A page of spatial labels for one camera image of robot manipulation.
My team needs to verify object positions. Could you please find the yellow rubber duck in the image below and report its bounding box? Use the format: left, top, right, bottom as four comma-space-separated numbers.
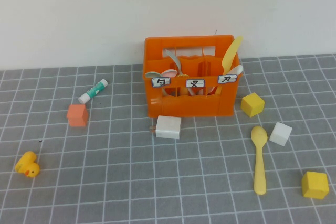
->
14, 151, 41, 178

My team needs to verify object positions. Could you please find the paper label reading 叉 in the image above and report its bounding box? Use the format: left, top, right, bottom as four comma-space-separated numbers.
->
185, 78, 205, 89

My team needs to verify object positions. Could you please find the grey-green plastic spoon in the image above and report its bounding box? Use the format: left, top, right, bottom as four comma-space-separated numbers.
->
144, 71, 161, 80

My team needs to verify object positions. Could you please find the white cube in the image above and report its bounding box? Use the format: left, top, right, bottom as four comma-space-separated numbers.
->
269, 122, 293, 146

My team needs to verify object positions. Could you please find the paper label reading 勺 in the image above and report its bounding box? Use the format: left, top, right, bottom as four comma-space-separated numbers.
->
151, 77, 172, 88

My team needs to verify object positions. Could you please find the yellow plastic knife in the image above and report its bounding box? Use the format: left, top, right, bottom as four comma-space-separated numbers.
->
215, 36, 243, 95

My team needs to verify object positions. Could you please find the white green glue stick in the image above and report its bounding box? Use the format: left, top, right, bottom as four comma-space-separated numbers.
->
78, 78, 109, 105

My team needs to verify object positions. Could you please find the grey plastic fork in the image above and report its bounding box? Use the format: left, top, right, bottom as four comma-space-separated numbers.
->
165, 49, 196, 97

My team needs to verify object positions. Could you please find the paper label reading 刀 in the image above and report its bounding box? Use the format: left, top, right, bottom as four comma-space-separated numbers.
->
217, 73, 238, 84

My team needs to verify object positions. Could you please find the orange plastic cutlery holder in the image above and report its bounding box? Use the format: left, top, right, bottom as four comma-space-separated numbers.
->
143, 34, 243, 118

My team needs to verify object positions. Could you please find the salmon orange cube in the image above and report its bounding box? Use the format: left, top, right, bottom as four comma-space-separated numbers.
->
66, 104, 89, 128

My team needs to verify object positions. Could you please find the grey checkered tablecloth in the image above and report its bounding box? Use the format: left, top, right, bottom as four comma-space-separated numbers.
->
0, 53, 336, 224

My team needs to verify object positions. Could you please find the pink plastic spoon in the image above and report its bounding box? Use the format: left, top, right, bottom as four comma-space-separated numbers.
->
160, 68, 179, 78

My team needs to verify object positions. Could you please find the yellow cube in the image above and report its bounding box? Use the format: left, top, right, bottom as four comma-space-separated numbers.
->
240, 92, 265, 118
301, 170, 330, 199

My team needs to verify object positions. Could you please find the white charger plug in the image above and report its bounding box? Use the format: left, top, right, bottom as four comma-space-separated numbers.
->
149, 115, 182, 140

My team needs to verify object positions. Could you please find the yellow plastic spoon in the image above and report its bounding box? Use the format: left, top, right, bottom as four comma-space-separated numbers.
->
250, 125, 269, 196

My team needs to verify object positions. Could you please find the white plastic knife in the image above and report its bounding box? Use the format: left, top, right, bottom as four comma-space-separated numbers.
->
207, 64, 244, 95

